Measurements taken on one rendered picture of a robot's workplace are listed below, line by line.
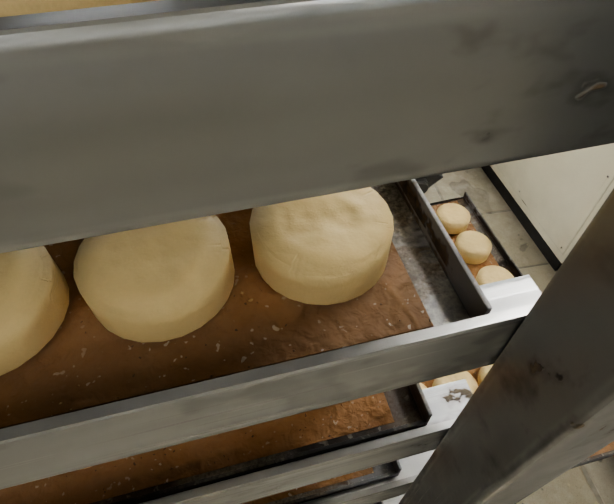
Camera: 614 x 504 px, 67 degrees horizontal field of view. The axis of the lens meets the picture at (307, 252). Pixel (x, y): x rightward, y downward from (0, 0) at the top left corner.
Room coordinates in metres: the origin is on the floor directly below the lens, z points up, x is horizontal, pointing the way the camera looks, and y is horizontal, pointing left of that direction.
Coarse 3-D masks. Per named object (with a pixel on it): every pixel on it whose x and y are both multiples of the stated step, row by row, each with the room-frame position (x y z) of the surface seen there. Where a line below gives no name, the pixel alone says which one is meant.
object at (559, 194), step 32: (544, 160) 1.35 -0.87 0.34; (576, 160) 1.23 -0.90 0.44; (608, 160) 1.13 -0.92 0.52; (512, 192) 1.43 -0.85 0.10; (544, 192) 1.28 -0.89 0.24; (576, 192) 1.16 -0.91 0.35; (608, 192) 1.07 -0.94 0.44; (544, 224) 1.21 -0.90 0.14; (576, 224) 1.10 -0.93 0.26; (544, 256) 1.17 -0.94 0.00
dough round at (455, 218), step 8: (440, 208) 0.50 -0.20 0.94; (448, 208) 0.50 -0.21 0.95; (456, 208) 0.50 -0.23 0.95; (464, 208) 0.50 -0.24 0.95; (440, 216) 0.48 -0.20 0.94; (448, 216) 0.48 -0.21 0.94; (456, 216) 0.48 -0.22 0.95; (464, 216) 0.48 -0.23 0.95; (448, 224) 0.47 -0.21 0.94; (456, 224) 0.47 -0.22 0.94; (464, 224) 0.47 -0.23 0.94; (448, 232) 0.46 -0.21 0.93; (456, 232) 0.46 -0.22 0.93
